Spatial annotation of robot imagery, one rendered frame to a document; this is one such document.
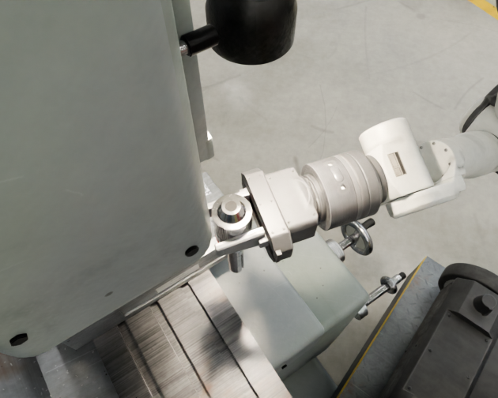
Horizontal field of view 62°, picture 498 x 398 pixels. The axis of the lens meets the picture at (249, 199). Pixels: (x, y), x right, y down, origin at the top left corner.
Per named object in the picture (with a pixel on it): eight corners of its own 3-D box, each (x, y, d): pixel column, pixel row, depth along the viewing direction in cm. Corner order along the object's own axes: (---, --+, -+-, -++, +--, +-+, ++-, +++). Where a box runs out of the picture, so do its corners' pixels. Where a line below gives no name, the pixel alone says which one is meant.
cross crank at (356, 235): (349, 222, 122) (359, 202, 112) (377, 253, 117) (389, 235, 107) (307, 249, 117) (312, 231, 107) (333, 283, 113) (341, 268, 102)
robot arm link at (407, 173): (369, 215, 48) (454, 187, 50) (337, 132, 50) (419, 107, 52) (338, 229, 59) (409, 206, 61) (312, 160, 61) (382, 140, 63)
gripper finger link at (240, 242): (213, 242, 48) (264, 226, 49) (216, 253, 50) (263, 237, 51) (217, 254, 47) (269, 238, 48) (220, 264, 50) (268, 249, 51)
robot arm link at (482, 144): (406, 159, 65) (470, 146, 76) (457, 204, 59) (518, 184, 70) (447, 101, 58) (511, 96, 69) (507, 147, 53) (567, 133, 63)
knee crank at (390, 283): (395, 268, 124) (401, 260, 119) (409, 283, 122) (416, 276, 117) (339, 308, 118) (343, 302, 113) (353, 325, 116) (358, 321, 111)
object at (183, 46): (209, 36, 28) (208, 19, 27) (220, 48, 28) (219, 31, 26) (129, 72, 26) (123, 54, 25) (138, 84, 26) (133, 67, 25)
